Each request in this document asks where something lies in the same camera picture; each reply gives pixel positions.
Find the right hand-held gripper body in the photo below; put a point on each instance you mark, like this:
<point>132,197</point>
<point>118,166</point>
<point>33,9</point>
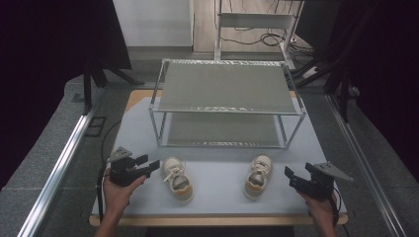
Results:
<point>318,186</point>

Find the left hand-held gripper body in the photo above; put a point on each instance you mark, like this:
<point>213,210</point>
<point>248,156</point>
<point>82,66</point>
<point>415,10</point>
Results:
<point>122,173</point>

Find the cream child's sneaker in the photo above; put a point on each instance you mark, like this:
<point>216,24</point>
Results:
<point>178,179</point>
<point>258,177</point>

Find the two-tier metal shoe rack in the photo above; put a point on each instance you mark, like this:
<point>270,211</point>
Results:
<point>227,85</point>

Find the person's right hand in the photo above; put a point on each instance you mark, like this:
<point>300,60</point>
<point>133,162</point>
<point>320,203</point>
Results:
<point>321,209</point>

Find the person's left hand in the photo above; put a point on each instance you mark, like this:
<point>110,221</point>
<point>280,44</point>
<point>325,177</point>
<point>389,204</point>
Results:
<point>116,197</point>

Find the black floor socket plate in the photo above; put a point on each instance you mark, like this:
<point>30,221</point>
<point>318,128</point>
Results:
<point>95,126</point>

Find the pale blue table mat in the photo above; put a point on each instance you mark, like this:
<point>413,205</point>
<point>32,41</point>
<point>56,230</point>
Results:
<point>217,191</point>

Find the wooden table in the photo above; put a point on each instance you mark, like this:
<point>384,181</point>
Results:
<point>210,220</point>

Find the black tripod stand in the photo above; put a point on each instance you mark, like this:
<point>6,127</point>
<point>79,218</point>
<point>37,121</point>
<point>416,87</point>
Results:
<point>332,75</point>
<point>95,79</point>

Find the dark curtain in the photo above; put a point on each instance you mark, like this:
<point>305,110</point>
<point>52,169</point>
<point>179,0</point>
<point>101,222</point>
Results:
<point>378,65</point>
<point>49,65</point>

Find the white metal stand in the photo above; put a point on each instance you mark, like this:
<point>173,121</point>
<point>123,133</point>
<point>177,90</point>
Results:
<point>257,20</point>

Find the aluminium floor rail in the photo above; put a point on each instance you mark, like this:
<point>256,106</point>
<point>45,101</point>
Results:
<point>362,161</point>
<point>59,168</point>

